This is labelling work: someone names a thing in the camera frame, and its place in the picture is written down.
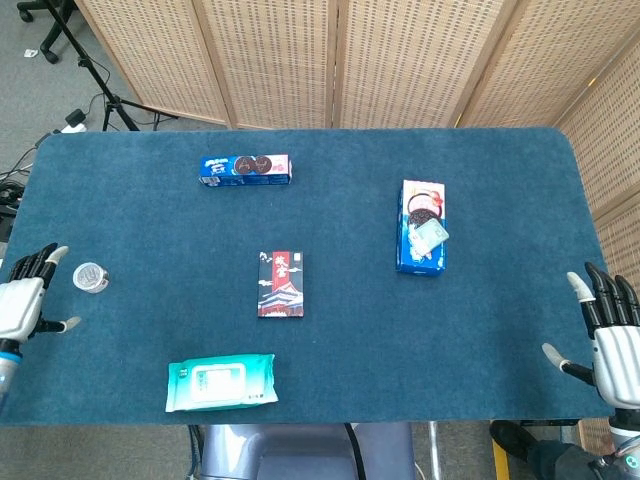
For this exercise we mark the black power adapter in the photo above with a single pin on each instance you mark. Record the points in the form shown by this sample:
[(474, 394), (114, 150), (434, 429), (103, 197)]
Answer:
[(76, 117)]

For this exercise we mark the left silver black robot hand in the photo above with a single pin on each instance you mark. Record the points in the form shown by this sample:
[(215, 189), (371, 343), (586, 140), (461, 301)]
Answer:
[(20, 305)]

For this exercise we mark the small pale green packet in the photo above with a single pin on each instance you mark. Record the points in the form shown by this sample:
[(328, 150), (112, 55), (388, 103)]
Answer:
[(430, 237)]

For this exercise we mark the green wet wipes pack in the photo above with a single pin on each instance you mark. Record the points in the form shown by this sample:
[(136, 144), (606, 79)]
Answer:
[(220, 382)]

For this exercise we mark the dark palace print box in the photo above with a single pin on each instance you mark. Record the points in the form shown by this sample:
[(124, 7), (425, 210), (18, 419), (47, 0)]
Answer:
[(281, 285)]

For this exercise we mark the white table leg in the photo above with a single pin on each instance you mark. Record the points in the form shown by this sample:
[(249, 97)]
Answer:
[(434, 450)]

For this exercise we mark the black tripod stand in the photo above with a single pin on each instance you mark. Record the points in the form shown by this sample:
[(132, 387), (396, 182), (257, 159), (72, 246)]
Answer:
[(112, 102)]

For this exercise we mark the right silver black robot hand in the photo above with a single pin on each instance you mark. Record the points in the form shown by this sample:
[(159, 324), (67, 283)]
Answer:
[(615, 355)]

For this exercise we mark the white power strip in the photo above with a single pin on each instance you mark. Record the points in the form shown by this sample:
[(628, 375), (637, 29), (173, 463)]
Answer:
[(70, 129)]

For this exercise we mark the wide blue pink Oreo box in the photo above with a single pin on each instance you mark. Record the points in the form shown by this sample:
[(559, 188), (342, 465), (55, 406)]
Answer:
[(417, 260)]

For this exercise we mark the slim blue Oreo box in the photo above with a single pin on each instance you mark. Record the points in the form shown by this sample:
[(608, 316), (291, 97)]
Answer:
[(245, 170)]

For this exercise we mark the black shoe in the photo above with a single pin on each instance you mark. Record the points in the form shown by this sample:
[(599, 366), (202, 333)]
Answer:
[(512, 440)]

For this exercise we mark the grey-blue robot torso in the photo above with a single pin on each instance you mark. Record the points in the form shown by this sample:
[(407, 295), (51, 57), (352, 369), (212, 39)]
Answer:
[(300, 452)]

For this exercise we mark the clear plastic packaged item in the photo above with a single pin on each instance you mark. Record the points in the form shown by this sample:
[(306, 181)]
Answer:
[(90, 277)]

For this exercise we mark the black office chair base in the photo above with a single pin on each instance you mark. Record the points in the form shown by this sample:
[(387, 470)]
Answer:
[(50, 35)]

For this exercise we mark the woven wooden folding screen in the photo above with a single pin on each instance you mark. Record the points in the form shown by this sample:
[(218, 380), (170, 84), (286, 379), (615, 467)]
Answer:
[(400, 60)]

